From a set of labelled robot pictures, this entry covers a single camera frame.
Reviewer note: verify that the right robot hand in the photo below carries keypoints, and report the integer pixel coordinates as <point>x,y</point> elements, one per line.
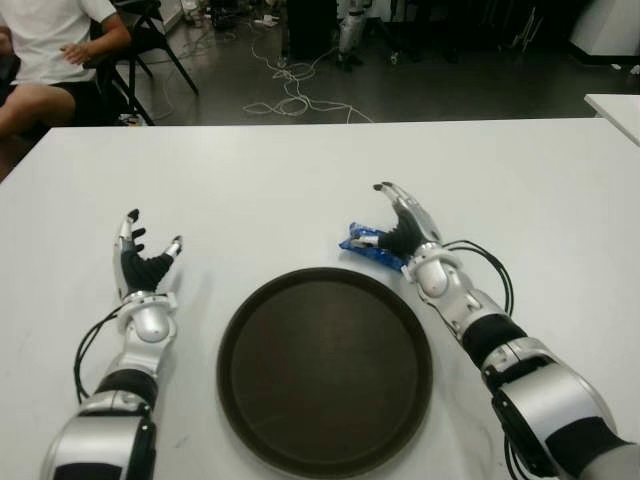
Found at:
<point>407,232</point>

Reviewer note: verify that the white side table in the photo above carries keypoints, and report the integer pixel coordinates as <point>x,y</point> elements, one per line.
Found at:
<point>620,107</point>

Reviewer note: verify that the white machine housing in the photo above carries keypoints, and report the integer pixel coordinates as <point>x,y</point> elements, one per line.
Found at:
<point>610,25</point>

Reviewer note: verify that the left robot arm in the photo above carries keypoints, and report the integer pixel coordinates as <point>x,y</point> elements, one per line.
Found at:
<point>150,325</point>

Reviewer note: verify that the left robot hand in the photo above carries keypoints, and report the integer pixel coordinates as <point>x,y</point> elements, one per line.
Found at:
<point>137,267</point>

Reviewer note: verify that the white power strip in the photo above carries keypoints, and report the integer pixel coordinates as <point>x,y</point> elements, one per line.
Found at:
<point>269,21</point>

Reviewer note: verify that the person in white shirt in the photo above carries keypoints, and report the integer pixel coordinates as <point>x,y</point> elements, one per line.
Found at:
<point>45,40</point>

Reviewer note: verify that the round brown tray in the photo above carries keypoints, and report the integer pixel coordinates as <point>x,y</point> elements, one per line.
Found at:
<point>325,370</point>

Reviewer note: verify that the blue Oreo packet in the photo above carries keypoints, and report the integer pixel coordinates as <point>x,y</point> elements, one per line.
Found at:
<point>372,255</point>

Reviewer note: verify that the black folding chair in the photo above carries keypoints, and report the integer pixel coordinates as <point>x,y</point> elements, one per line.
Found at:
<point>145,37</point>

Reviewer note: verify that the black cabinet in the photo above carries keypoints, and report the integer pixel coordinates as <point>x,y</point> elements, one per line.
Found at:
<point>310,30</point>

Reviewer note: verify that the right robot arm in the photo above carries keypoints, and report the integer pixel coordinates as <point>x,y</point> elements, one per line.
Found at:
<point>435,280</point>

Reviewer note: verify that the small floor power socket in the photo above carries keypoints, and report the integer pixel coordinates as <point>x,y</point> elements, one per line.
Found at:
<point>129,120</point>

